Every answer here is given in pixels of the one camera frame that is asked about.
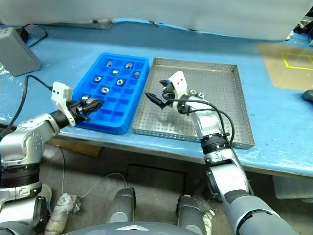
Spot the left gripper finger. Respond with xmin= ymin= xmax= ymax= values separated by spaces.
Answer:
xmin=83 ymin=103 xmax=103 ymax=114
xmin=82 ymin=98 xmax=104 ymax=107

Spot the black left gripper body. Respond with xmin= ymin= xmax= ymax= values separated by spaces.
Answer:
xmin=66 ymin=100 xmax=91 ymax=123

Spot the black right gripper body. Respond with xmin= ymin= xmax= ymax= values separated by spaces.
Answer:
xmin=160 ymin=84 xmax=178 ymax=109

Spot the blue plastic compartment tray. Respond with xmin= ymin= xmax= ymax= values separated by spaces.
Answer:
xmin=73 ymin=52 xmax=150 ymax=136

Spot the perforated steel tray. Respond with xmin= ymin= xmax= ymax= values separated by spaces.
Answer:
xmin=132 ymin=57 xmax=256 ymax=150

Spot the brown cardboard piece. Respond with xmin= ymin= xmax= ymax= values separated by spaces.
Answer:
xmin=45 ymin=137 xmax=103 ymax=158

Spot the white foam sheet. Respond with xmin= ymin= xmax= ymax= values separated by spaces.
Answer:
xmin=0 ymin=0 xmax=313 ymax=42

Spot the black floor mat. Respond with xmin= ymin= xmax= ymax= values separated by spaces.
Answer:
xmin=126 ymin=163 xmax=187 ymax=195

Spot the grey perforated metal box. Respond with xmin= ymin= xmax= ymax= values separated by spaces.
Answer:
xmin=0 ymin=27 xmax=42 ymax=77

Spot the dark rounded robot leg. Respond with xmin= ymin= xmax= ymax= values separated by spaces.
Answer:
xmin=176 ymin=194 xmax=209 ymax=234
xmin=107 ymin=187 xmax=136 ymax=224

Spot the white crumpled cloth bundle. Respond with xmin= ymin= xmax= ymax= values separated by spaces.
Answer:
xmin=45 ymin=192 xmax=82 ymax=234

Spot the brown cardboard sheet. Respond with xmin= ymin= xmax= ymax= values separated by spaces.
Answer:
xmin=258 ymin=43 xmax=313 ymax=91

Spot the yellow tape square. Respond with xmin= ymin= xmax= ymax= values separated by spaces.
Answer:
xmin=280 ymin=52 xmax=313 ymax=70

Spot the grey robot torso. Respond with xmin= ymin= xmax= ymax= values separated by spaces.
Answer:
xmin=60 ymin=221 xmax=198 ymax=235

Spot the black computer mouse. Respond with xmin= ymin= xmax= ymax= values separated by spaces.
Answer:
xmin=301 ymin=89 xmax=313 ymax=104

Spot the clear plastic storage box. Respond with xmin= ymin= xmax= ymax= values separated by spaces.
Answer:
xmin=272 ymin=175 xmax=313 ymax=204

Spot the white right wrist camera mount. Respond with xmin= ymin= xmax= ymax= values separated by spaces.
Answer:
xmin=168 ymin=70 xmax=189 ymax=111

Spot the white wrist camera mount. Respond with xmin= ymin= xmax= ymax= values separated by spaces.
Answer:
xmin=168 ymin=70 xmax=189 ymax=111
xmin=50 ymin=81 xmax=76 ymax=127

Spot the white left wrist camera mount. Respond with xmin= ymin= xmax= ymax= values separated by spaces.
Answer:
xmin=50 ymin=81 xmax=76 ymax=127

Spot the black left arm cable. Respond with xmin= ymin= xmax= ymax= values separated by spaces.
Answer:
xmin=0 ymin=74 xmax=54 ymax=134

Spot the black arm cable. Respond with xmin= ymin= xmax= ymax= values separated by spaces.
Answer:
xmin=161 ymin=94 xmax=236 ymax=148
xmin=0 ymin=74 xmax=54 ymax=134

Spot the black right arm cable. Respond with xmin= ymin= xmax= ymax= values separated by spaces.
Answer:
xmin=161 ymin=94 xmax=236 ymax=148

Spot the thin grey cable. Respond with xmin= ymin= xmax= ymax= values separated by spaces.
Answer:
xmin=58 ymin=146 xmax=130 ymax=199

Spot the thin black power cable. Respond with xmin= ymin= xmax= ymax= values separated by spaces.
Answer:
xmin=20 ymin=23 xmax=49 ymax=48

